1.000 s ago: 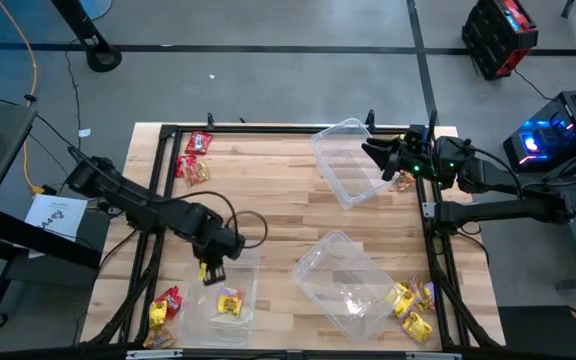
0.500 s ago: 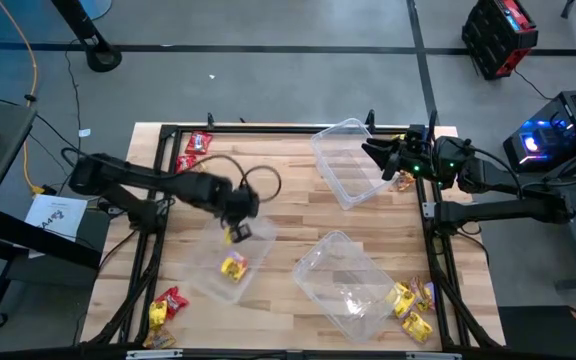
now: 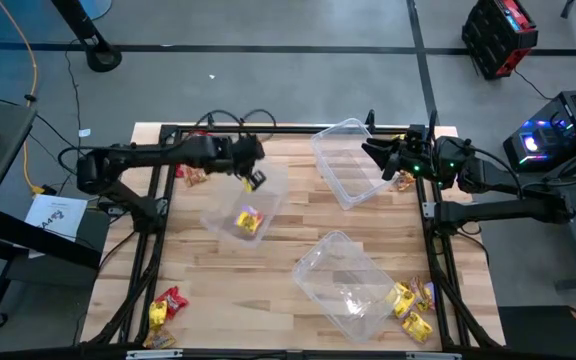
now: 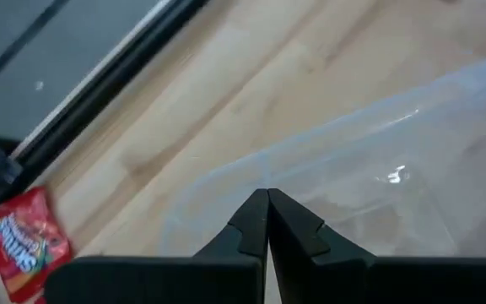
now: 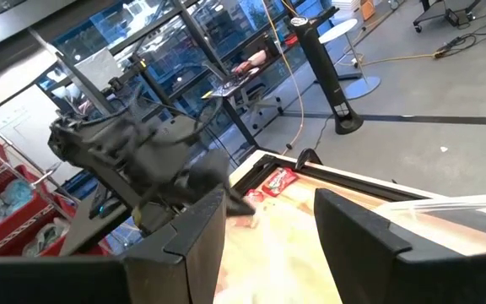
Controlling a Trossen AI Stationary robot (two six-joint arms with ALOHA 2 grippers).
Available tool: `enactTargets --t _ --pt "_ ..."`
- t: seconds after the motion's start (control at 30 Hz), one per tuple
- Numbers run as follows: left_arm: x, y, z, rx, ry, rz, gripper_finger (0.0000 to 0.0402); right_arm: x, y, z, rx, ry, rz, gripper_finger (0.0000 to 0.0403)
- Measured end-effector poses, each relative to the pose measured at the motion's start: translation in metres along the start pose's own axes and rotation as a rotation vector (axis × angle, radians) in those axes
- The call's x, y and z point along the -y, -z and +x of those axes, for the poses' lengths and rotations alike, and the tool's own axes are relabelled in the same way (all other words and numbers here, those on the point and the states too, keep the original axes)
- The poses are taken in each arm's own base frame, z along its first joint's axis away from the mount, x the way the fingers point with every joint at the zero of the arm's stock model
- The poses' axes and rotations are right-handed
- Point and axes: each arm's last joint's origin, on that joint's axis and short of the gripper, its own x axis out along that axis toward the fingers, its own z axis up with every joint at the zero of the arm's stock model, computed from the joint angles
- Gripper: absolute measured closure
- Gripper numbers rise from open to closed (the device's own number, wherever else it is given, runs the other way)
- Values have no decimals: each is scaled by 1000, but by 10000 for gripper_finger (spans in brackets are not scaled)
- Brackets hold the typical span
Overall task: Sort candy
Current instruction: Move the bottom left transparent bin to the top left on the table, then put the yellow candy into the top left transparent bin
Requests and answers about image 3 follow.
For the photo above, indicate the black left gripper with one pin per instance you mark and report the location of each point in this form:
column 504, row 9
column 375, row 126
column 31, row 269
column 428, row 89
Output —
column 245, row 150

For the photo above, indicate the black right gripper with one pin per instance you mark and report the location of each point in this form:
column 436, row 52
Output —
column 415, row 161

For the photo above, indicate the yellow candy packet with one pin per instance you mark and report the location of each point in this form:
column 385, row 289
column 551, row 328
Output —
column 249, row 220
column 416, row 326
column 157, row 315
column 402, row 300
column 247, row 186

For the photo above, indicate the clear plastic container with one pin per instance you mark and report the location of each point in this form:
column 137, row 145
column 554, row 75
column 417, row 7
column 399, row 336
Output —
column 268, row 200
column 338, row 280
column 343, row 165

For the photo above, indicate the gold brown candy packet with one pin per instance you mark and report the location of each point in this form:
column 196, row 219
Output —
column 159, row 340
column 423, row 294
column 405, row 181
column 195, row 175

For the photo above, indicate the red candy packet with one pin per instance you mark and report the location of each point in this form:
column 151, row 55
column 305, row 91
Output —
column 198, row 133
column 173, row 301
column 180, row 171

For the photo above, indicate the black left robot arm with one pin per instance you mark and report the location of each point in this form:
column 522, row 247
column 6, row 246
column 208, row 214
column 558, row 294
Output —
column 143, row 152

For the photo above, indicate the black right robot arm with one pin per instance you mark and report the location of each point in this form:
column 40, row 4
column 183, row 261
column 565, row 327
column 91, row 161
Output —
column 508, row 210

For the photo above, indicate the red and black tool crate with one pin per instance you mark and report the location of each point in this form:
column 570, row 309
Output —
column 493, row 35

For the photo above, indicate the small white floor label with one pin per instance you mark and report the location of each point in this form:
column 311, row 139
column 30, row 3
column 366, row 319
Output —
column 84, row 132

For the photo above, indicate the black stand with round base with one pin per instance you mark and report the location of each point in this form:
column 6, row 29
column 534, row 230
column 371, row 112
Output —
column 103, row 57

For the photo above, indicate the white printed paper sheet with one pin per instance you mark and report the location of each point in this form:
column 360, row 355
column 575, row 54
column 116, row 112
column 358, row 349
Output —
column 63, row 215

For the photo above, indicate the light blue round object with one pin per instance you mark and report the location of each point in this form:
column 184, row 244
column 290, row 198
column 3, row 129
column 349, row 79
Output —
column 100, row 7

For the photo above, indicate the black mat with hazard stripe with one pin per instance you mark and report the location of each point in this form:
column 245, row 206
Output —
column 538, row 330

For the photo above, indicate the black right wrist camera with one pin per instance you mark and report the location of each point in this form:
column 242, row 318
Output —
column 416, row 134

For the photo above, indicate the black metal table frame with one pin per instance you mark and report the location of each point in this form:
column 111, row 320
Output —
column 293, row 129

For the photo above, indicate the silver edge bracket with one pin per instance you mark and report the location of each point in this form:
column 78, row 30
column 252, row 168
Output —
column 154, row 354
column 433, row 356

